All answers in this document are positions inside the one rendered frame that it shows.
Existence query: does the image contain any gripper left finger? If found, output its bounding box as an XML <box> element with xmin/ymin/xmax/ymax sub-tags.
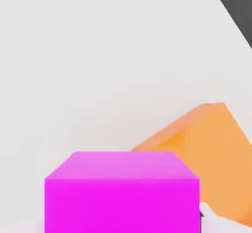
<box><xmin>23</xmin><ymin>218</ymin><xmax>45</xmax><ymax>233</ymax></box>

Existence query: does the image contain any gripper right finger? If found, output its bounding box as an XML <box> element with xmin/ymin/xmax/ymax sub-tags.
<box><xmin>199</xmin><ymin>201</ymin><xmax>252</xmax><ymax>233</ymax></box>

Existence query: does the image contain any small magenta cube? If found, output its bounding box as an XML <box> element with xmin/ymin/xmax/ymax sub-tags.
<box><xmin>44</xmin><ymin>151</ymin><xmax>201</xmax><ymax>233</ymax></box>

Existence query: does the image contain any large orange box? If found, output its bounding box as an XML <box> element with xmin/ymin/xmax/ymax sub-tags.
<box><xmin>130</xmin><ymin>102</ymin><xmax>252</xmax><ymax>228</ymax></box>

